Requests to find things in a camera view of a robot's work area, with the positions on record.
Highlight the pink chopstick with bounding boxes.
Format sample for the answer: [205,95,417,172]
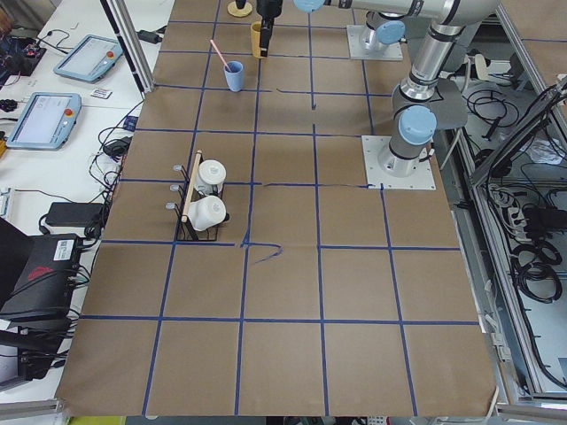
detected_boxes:
[209,39,232,73]

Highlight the blue plastic cup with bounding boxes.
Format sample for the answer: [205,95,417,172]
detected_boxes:
[224,61,245,92]

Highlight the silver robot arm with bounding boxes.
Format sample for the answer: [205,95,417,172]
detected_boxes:
[256,1,406,52]
[294,1,500,178]

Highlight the bamboo chopstick holder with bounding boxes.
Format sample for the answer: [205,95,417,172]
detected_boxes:
[250,21,264,59]

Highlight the small black power brick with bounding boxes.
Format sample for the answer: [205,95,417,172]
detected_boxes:
[137,30,162,44]

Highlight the teach pendant far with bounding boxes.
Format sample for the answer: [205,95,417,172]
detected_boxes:
[53,35,123,82]

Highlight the teach pendant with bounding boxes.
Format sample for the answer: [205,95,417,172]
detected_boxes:
[53,35,123,82]
[6,92,82,151]

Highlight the white mug far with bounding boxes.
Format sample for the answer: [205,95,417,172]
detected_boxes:
[195,159,227,195]

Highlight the white mug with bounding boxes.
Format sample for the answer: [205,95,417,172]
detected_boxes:
[195,159,227,195]
[188,195,229,231]

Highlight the white mug near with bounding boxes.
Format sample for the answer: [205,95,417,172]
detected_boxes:
[188,195,229,231]

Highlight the teach pendant near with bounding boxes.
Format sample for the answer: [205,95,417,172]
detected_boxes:
[6,92,82,151]

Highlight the black power adapter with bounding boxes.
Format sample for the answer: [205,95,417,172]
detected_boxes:
[45,202,103,228]

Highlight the black computer box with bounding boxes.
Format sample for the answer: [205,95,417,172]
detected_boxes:
[1,220,82,322]

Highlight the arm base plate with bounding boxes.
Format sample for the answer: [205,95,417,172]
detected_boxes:
[361,135,436,190]
[346,21,406,61]

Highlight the aluminium frame post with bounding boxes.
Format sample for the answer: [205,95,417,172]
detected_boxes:
[100,0,155,94]

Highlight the black wire mug rack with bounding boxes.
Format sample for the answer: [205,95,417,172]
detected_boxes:
[166,150,229,242]

